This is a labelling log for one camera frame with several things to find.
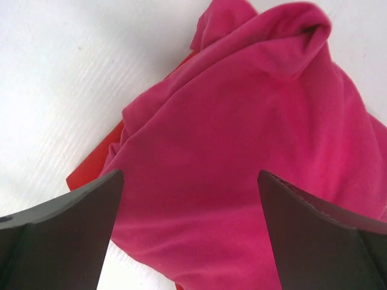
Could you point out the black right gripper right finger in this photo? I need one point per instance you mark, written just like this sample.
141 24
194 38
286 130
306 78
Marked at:
318 245

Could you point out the pink t shirt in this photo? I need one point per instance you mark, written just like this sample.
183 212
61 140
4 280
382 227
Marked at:
260 93

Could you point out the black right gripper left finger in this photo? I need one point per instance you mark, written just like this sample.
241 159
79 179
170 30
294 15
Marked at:
61 243

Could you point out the red t shirt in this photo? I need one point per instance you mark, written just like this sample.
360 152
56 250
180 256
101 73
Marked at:
97 160

